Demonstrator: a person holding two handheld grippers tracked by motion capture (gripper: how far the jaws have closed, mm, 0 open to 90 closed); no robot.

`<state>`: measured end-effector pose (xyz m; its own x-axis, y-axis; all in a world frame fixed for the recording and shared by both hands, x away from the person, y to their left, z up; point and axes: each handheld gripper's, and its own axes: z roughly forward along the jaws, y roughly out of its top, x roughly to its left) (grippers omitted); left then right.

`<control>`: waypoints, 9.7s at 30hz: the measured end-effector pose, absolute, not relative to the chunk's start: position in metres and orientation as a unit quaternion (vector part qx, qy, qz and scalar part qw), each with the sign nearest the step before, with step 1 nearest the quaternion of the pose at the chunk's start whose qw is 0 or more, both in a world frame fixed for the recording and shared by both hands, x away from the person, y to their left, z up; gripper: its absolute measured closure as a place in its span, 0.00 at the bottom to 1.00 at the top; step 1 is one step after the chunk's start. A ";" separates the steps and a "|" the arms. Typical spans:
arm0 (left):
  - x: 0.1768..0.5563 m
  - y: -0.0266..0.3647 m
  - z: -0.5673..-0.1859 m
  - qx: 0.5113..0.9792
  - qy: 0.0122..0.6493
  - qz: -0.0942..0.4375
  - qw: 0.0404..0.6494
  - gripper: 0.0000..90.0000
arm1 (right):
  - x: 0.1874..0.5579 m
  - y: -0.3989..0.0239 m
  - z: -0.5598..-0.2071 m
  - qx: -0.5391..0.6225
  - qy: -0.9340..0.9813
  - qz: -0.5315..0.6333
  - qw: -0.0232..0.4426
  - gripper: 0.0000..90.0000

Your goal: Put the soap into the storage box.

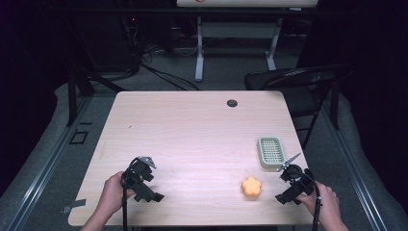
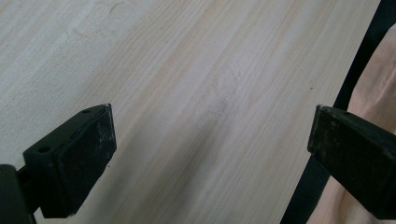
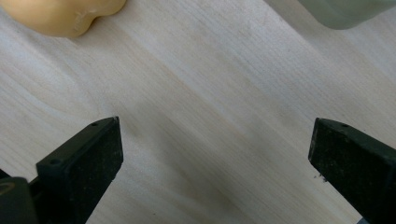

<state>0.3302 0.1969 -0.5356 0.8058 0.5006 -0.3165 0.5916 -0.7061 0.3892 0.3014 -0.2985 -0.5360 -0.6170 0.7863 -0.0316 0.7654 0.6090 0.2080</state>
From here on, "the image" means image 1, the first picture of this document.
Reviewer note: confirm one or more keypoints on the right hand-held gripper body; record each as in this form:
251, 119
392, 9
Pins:
296, 181

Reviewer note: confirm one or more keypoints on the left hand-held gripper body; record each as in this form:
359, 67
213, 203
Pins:
141, 176

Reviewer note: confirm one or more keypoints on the person's left hand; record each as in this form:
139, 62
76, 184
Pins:
112, 195

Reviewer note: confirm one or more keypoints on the person's right hand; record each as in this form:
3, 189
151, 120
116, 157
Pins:
325, 205

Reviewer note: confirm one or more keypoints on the orange flower-shaped sponge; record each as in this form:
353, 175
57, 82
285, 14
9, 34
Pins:
251, 187

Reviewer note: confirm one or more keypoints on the green slotted soap dish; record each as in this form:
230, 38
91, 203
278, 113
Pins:
271, 151

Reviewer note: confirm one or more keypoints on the grey tape strip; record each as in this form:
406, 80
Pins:
74, 204

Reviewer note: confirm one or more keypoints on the black folding chair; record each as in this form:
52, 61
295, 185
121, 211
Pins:
298, 86

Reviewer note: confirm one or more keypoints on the black table grommet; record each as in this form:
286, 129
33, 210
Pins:
232, 103

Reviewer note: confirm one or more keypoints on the black metal stand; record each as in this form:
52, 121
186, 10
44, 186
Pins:
73, 96

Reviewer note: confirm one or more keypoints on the white-legged desk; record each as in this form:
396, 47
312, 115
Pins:
237, 30

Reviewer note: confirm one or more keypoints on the metal floor rail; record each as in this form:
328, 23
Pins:
41, 166
352, 166

